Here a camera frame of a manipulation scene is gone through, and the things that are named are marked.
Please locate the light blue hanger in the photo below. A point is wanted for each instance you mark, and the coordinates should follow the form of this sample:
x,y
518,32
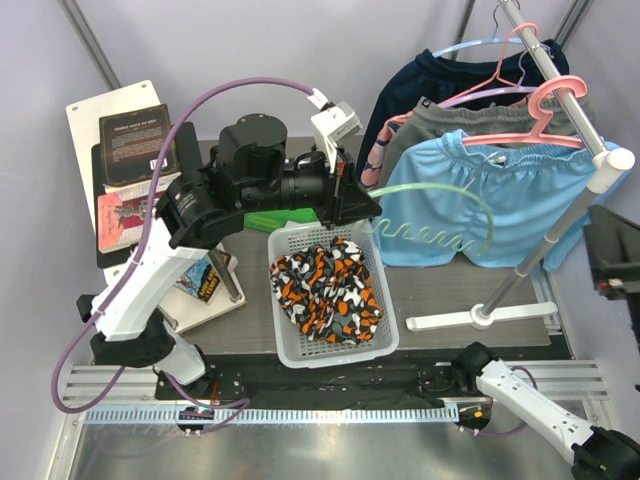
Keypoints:
x,y
474,43

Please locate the purple hanger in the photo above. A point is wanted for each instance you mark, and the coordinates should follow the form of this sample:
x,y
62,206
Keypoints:
x,y
494,86

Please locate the dark brown book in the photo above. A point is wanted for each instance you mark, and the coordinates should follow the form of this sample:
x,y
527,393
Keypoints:
x,y
130,144

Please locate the green plastic hanger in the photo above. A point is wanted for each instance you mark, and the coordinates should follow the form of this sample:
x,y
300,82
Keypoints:
x,y
431,214

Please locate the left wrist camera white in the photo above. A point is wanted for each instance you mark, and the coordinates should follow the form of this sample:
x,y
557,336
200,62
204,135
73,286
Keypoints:
x,y
332,125

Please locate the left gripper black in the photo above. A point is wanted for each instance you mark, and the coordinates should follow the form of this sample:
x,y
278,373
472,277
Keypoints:
x,y
348,201

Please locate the blue comic book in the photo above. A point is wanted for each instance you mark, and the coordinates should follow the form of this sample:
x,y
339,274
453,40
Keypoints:
x,y
200,281

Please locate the black clipboard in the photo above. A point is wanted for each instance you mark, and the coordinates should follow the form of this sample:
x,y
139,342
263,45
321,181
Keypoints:
x,y
189,156

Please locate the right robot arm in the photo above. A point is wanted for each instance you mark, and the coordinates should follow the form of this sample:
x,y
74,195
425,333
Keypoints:
x,y
593,452

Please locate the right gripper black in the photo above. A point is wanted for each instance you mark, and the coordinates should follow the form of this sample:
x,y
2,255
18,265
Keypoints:
x,y
615,244

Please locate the perforated cable duct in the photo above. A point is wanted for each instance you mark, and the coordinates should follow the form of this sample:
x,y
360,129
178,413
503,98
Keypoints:
x,y
183,414

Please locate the orange camouflage shorts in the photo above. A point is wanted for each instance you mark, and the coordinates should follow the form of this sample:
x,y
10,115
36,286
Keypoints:
x,y
327,292

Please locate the navy blue shorts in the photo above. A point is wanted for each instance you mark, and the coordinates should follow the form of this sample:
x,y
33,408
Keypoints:
x,y
533,77

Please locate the green folder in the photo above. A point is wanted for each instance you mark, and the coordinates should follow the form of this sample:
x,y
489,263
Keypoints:
x,y
269,221

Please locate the pink plastic hanger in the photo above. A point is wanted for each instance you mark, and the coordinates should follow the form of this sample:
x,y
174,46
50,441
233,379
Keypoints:
x,y
542,116

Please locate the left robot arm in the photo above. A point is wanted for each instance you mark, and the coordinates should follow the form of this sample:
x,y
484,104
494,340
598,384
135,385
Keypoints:
x,y
248,173

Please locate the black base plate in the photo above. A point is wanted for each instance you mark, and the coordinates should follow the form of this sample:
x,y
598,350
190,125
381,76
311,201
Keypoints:
x,y
405,379

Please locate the white clothes rack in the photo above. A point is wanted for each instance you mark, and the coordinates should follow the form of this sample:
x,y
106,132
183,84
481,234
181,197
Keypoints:
x,y
609,165

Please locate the grey shorts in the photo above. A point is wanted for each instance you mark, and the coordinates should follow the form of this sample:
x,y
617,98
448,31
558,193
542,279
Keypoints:
x,y
436,121

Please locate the white plastic basket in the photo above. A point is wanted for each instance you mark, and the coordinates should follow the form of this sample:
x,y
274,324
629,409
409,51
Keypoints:
x,y
294,350

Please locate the light blue shorts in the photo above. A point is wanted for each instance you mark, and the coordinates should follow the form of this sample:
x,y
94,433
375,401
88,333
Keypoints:
x,y
527,189

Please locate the red pink comic book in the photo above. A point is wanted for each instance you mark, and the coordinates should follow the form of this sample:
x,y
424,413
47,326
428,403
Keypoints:
x,y
120,215

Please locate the thin pink hanger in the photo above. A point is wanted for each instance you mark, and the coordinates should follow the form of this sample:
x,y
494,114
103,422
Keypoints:
x,y
437,78

